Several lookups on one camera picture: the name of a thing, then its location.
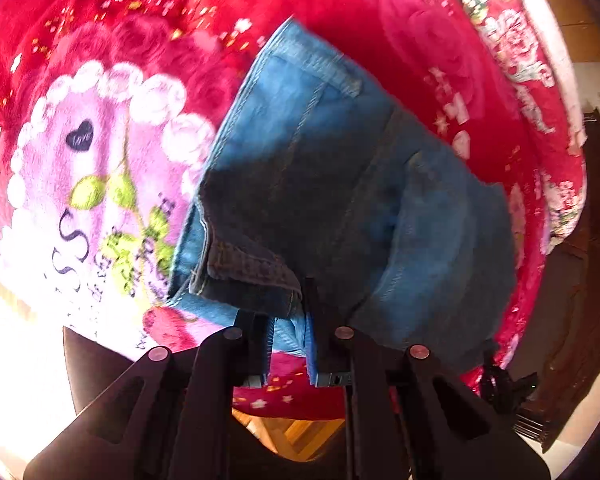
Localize blue denim pants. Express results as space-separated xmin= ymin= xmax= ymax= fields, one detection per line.
xmin=166 ymin=17 xmax=518 ymax=372

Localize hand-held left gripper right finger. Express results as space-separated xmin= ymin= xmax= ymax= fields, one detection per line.
xmin=301 ymin=277 xmax=552 ymax=480

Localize dark brown garment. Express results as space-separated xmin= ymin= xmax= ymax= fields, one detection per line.
xmin=510 ymin=107 xmax=600 ymax=453

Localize black tripod stand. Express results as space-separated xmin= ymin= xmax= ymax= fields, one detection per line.
xmin=480 ymin=347 xmax=540 ymax=416

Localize red floral printed blanket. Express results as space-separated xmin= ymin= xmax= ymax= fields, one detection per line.
xmin=0 ymin=0 xmax=588 ymax=421

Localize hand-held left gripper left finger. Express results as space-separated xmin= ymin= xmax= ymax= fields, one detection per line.
xmin=23 ymin=310 xmax=276 ymax=480

